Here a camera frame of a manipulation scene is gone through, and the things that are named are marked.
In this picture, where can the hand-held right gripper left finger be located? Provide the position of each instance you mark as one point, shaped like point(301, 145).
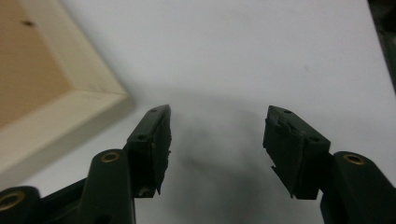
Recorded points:
point(149, 149)

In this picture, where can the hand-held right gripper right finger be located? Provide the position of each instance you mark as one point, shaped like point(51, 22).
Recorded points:
point(295, 149)

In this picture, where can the wooden picture frame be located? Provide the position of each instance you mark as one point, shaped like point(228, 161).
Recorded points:
point(93, 105)

